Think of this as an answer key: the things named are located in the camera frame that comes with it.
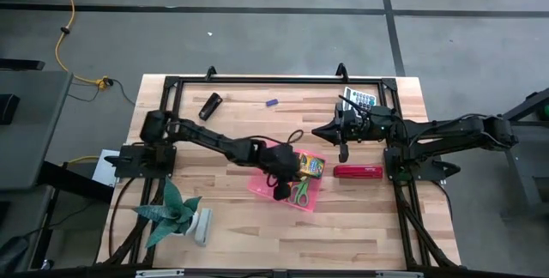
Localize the white paper sheet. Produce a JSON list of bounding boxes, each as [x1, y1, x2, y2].
[[92, 148, 122, 188]]

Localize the thin black floor cable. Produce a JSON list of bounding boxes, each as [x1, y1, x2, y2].
[[68, 78, 136, 106]]

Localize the grey side table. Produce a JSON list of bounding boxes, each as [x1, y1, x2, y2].
[[0, 70, 73, 190]]

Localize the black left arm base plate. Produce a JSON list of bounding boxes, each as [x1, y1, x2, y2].
[[105, 142, 177, 179]]

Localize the white calculator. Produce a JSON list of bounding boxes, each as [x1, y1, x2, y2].
[[342, 86, 377, 112]]

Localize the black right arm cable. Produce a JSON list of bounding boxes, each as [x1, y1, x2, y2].
[[337, 94, 370, 114]]

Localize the black aluminium table frame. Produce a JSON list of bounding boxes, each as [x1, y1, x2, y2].
[[100, 62, 459, 270]]

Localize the grey metal stand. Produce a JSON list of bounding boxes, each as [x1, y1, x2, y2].
[[501, 88, 549, 219]]

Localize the light grey stapler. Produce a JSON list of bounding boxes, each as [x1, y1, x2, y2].
[[194, 208, 214, 247]]

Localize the silver metal bracket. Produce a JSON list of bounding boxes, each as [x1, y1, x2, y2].
[[376, 271, 425, 278], [135, 269, 185, 278]]

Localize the green handled scissors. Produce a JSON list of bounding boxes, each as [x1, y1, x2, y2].
[[287, 176, 311, 209]]

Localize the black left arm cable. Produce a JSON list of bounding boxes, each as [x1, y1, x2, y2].
[[246, 129, 305, 145]]

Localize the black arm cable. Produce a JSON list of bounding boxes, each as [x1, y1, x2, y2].
[[337, 94, 370, 114], [246, 129, 305, 145]]

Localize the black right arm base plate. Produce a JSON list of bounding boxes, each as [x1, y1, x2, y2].
[[383, 147, 462, 183]]

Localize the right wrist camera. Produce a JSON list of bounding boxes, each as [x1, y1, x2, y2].
[[340, 105, 359, 127]]

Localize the red stapler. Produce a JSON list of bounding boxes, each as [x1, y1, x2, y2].
[[333, 165, 384, 179]]

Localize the green yellow crayon box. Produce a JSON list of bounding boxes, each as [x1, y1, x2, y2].
[[297, 152, 326, 180]]

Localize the black flat bar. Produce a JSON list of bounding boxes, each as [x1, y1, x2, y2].
[[0, 58, 45, 71]]

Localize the pink translucent pencil case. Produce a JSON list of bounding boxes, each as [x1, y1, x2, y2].
[[247, 138, 327, 214]]

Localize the yellow extension cable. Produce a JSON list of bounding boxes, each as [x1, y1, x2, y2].
[[51, 0, 113, 89]]

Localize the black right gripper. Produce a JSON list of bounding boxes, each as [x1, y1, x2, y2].
[[311, 102, 395, 164]]

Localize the white plant pot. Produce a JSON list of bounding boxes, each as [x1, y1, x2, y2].
[[171, 211, 201, 236]]

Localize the black box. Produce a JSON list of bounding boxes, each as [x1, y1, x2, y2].
[[0, 94, 21, 125]]

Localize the green artificial plant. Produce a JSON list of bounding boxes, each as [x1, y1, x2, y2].
[[132, 177, 202, 249]]

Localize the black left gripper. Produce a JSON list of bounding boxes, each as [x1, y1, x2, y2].
[[256, 142, 304, 202]]

